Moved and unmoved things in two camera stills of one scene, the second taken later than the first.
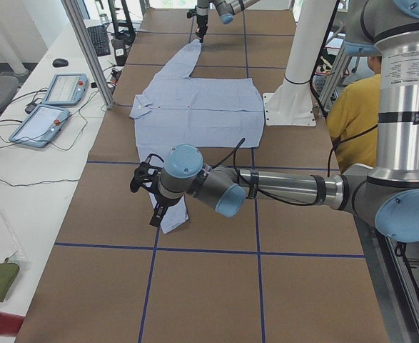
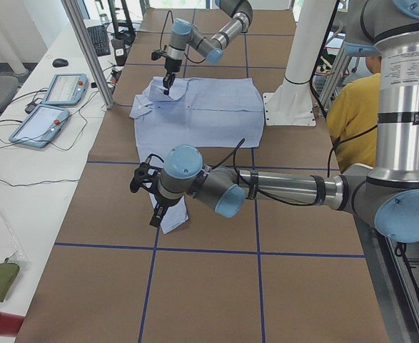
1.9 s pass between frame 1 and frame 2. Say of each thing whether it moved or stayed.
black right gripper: moved
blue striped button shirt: stayed
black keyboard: stayed
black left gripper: stayed
